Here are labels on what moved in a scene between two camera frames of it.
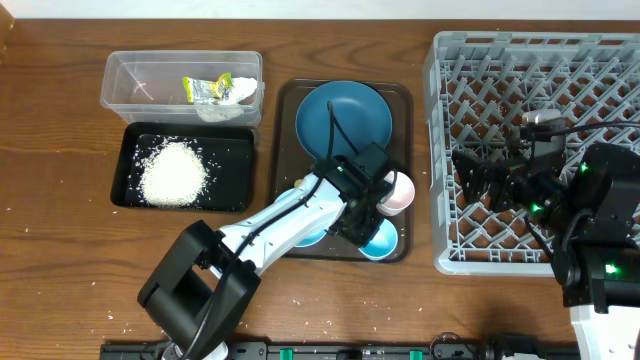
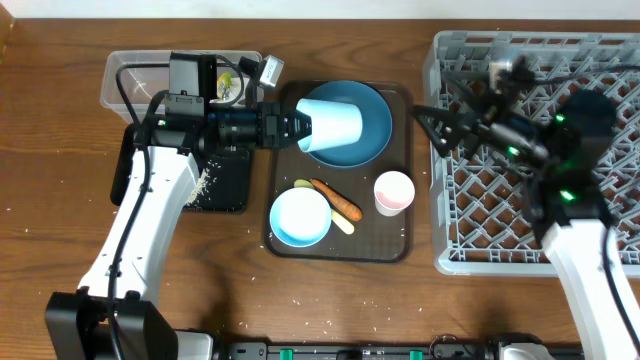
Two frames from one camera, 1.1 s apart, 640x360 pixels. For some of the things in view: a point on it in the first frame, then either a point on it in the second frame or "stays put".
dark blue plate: (361, 113) stays put
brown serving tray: (291, 162) stays put
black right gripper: (500, 185) → (473, 126)
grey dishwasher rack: (476, 86) stays put
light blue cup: (382, 244) → (333, 124)
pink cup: (400, 197) stays put
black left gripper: (360, 228) → (273, 125)
